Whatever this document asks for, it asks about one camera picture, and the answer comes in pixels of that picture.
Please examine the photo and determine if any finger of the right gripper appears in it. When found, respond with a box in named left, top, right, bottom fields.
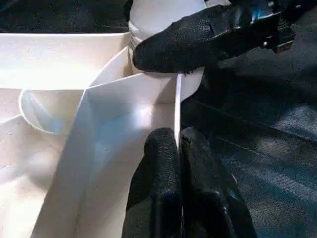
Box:
left=132, top=4, right=283, bottom=75

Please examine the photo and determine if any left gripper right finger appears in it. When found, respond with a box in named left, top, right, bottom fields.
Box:
left=179, top=127, right=259, bottom=238

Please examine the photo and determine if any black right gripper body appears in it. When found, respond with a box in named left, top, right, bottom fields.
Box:
left=230, top=0, right=317, bottom=54

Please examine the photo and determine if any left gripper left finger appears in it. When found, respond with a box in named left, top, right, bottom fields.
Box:
left=122, top=127, right=185, bottom=238

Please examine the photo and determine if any white plastic table leg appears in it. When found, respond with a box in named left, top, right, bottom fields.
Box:
left=128, top=0, right=208, bottom=41

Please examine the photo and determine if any black work mat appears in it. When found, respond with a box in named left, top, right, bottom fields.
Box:
left=0, top=0, right=317, bottom=238

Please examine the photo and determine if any white plastic table top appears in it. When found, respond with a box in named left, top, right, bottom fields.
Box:
left=0, top=31, right=205, bottom=238

